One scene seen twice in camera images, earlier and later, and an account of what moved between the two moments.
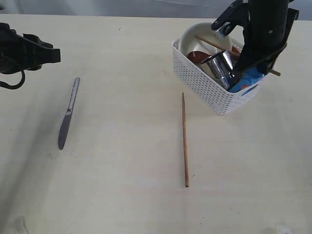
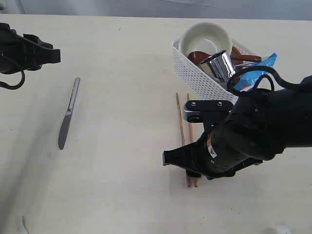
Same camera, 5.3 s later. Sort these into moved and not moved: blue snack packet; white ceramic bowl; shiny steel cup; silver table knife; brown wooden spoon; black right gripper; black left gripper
Moved: black right gripper
Not moved: shiny steel cup; silver table knife; blue snack packet; white ceramic bowl; brown wooden spoon; black left gripper
